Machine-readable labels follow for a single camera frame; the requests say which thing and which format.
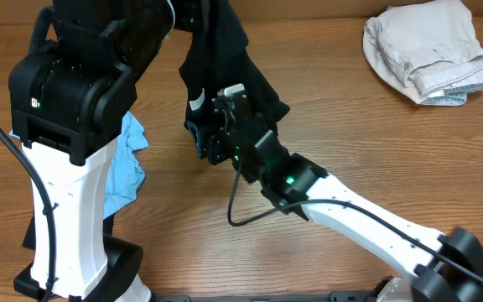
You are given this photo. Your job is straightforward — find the light blue shirt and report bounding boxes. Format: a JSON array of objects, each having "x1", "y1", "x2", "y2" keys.
[{"x1": 21, "y1": 112, "x2": 148, "y2": 227}]

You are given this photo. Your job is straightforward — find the black garment under pile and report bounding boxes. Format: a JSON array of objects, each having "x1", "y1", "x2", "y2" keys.
[{"x1": 22, "y1": 214, "x2": 115, "y2": 250}]

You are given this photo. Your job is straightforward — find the black t-shirt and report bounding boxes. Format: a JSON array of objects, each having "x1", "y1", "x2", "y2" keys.
[{"x1": 179, "y1": 0, "x2": 289, "y2": 140}]

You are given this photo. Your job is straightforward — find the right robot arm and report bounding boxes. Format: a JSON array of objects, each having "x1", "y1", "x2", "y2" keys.
[{"x1": 185, "y1": 91, "x2": 483, "y2": 301}]

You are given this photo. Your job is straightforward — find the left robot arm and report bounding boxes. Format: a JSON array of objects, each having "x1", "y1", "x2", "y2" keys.
[{"x1": 8, "y1": 0, "x2": 175, "y2": 302}]

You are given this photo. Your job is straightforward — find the folded beige trousers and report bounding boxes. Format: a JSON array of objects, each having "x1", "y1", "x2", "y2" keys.
[{"x1": 362, "y1": 1, "x2": 483, "y2": 107}]

